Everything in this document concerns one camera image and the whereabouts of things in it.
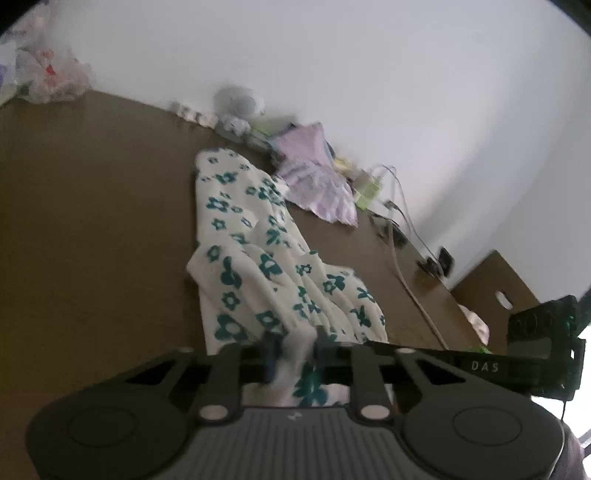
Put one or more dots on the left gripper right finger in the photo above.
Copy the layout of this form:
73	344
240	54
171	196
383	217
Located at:
452	424

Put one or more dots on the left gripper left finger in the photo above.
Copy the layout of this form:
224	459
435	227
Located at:
135	424

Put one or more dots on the white green floral garment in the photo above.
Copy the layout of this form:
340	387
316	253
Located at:
256	274

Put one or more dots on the black phone stand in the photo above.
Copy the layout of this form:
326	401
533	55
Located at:
439	267

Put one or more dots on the green liquid bottle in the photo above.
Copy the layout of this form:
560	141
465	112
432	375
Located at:
367	193

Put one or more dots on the pink folded garment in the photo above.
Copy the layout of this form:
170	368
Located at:
305	142

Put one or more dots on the white round desk fan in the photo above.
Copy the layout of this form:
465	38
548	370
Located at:
236	107

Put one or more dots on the crumpled plastic bag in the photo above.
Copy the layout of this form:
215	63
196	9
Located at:
45	77

